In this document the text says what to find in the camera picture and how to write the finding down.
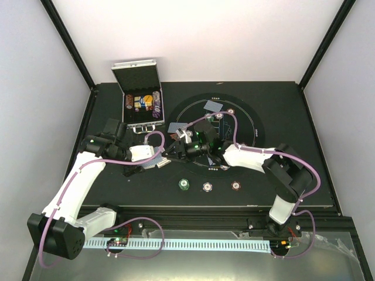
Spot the brown poker chip stack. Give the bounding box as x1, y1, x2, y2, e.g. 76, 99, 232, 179
231, 181, 241, 191

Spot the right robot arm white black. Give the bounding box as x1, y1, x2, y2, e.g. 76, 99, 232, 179
162, 140, 321, 236

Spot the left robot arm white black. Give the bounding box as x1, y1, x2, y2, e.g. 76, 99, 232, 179
27, 133, 155, 263

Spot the right controller board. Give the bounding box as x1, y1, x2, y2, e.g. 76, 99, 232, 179
270, 240, 300, 249

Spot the white slotted cable duct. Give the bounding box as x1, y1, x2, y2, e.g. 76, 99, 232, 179
83, 237, 271, 253

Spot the controller board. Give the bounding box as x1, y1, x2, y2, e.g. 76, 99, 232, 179
107, 237, 128, 246
270, 240, 300, 249

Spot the yellow big blind button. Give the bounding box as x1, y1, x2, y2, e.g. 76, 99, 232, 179
144, 95, 153, 105

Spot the blue patterned card deck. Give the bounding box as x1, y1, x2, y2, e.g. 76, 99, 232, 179
141, 154, 162, 169

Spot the left controller board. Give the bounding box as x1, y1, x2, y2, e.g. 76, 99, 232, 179
107, 237, 128, 246

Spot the black frame post left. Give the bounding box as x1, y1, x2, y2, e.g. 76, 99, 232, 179
40, 0, 96, 90

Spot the round black poker mat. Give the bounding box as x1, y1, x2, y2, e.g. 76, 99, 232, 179
166, 93, 265, 178

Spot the black aluminium mounting rail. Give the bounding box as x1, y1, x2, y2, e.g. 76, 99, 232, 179
100, 204, 357, 238

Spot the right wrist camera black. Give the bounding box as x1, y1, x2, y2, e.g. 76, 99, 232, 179
193, 119, 219, 145

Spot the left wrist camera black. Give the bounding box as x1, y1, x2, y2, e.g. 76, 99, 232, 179
103, 118, 127, 141

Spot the white playing card box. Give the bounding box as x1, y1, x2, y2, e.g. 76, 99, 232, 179
156, 158, 171, 169

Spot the green poker chip stack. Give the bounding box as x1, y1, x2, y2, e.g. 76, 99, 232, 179
178, 179, 190, 191

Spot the blue white poker chip stack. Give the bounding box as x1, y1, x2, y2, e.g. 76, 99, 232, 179
202, 183, 213, 192

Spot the dealt blue card top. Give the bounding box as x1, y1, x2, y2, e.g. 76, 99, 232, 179
203, 100, 223, 112

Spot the brown chip row in case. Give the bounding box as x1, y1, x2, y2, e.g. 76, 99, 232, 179
124, 94, 134, 110

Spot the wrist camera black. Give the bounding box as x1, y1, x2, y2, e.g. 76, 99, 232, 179
193, 119, 219, 145
103, 118, 127, 141

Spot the black frame post right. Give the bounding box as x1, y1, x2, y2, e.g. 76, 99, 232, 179
298, 0, 356, 90

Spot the aluminium poker case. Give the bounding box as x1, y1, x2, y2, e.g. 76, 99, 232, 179
111, 59, 165, 135

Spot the blue yellow card box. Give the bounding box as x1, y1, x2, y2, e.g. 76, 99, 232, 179
134, 96, 153, 108

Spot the black frame post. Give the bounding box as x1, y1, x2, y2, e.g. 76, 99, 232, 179
298, 0, 356, 90
40, 0, 96, 90

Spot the dealt blue card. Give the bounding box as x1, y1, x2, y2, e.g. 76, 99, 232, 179
203, 100, 223, 112
167, 122, 187, 134

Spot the purple chip row in case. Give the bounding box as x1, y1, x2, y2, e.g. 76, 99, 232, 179
152, 91, 162, 119

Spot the red triangular all-in marker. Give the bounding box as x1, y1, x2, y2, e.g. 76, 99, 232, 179
170, 133, 180, 141

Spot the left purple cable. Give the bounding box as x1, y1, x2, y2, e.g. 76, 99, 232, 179
38, 130, 165, 269

